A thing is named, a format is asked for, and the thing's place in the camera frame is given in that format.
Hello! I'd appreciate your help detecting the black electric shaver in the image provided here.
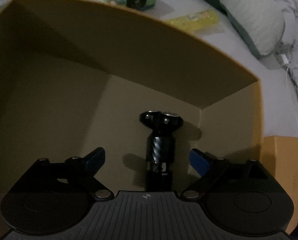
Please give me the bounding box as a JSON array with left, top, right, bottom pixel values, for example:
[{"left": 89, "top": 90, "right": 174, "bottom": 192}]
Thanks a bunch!
[{"left": 139, "top": 111, "right": 184, "bottom": 192}]

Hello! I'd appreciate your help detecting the orange box lid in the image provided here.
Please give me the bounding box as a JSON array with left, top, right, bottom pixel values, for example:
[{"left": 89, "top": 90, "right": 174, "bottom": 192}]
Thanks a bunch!
[{"left": 259, "top": 136, "right": 298, "bottom": 233}]

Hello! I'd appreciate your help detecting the orange cardboard box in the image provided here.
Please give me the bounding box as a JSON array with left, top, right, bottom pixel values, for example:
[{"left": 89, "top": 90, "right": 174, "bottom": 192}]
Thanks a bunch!
[{"left": 0, "top": 0, "right": 264, "bottom": 240}]

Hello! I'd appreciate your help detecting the yellow plastic packet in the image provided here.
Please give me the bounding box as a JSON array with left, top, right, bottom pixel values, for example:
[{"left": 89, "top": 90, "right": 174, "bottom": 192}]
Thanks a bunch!
[{"left": 165, "top": 10, "right": 219, "bottom": 33}]

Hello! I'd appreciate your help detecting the white plush pillow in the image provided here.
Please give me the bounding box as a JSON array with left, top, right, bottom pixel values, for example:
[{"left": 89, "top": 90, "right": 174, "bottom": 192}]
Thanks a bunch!
[{"left": 220, "top": 0, "right": 285, "bottom": 59}]

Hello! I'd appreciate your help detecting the white charging cable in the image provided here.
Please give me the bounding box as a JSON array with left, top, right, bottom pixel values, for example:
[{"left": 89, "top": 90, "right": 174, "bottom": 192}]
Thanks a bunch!
[{"left": 273, "top": 49, "right": 298, "bottom": 111}]

